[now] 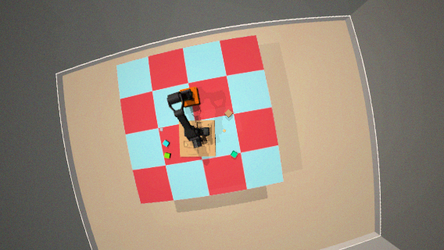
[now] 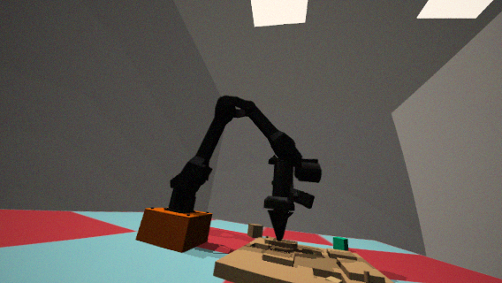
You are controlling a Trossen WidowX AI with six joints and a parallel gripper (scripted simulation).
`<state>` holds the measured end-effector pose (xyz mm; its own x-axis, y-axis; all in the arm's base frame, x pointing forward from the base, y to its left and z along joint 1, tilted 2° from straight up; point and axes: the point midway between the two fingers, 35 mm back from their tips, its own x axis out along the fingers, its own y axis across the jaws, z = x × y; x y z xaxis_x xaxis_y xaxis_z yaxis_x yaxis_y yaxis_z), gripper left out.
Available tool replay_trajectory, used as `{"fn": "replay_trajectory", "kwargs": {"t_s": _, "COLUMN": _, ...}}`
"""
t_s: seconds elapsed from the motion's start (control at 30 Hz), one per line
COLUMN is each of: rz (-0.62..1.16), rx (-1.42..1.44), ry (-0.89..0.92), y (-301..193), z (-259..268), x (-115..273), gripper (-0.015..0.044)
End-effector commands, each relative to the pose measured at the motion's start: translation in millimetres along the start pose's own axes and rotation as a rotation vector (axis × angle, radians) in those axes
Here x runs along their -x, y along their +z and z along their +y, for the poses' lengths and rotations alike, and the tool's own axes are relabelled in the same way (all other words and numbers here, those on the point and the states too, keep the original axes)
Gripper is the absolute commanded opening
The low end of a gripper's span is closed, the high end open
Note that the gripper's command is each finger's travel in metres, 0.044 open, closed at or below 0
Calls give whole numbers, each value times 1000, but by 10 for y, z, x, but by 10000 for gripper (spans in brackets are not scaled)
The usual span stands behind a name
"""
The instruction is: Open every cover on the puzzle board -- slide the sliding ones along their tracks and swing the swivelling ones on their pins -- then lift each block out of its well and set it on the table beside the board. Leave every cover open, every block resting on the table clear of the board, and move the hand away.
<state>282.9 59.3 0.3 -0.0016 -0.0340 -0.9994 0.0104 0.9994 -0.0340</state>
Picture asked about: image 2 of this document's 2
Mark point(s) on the small green block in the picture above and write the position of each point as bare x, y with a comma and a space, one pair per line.
340, 243

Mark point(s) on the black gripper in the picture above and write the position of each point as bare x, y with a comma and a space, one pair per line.
280, 204

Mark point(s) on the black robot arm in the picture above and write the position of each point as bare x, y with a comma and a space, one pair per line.
196, 171

